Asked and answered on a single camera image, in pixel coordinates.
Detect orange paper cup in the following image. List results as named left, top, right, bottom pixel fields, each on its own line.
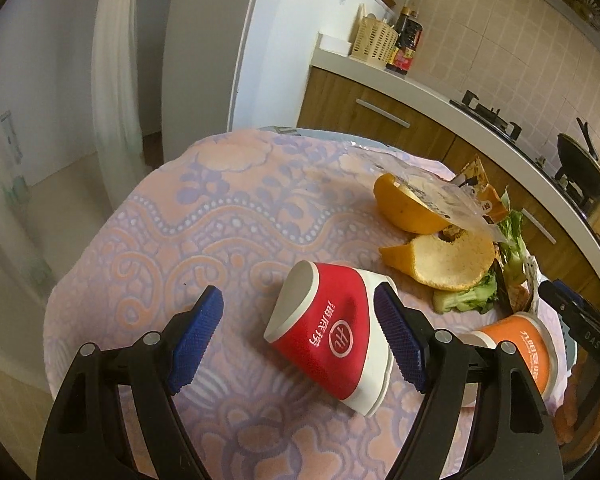
left=457, top=312, right=559, bottom=413

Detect wooden base cabinets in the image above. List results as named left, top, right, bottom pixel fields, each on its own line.
left=298, top=60, right=600, bottom=311

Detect white curtain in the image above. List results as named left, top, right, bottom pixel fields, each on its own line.
left=91, top=0, right=146, bottom=208

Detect light blue perforated basket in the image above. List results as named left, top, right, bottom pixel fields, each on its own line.
left=560, top=321, right=578, bottom=377

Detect red paper cup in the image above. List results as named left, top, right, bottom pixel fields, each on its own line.
left=264, top=260, right=396, bottom=417

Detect black gas stove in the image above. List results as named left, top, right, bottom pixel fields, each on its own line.
left=450, top=90, right=554, bottom=172

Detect orange snack wrapper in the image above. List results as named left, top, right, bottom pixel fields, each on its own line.
left=452, top=156, right=509, bottom=223

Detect clear plastic wrapper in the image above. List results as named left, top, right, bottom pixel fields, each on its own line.
left=346, top=143, right=505, bottom=243

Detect green vegetable stalk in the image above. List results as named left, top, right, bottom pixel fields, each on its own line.
left=432, top=190, right=531, bottom=314

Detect large sauce bottle red label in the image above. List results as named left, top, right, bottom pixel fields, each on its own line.
left=407, top=10, right=422, bottom=73

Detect black frying pan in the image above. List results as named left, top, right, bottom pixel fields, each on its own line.
left=555, top=118, right=600, bottom=214

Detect dark soy sauce bottle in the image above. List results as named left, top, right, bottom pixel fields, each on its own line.
left=386, top=6, right=411, bottom=75

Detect pink floral tablecloth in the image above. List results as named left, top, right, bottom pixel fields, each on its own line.
left=43, top=128, right=577, bottom=480

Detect beige utensil basket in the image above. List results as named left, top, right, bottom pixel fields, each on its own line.
left=349, top=3, right=398, bottom=70

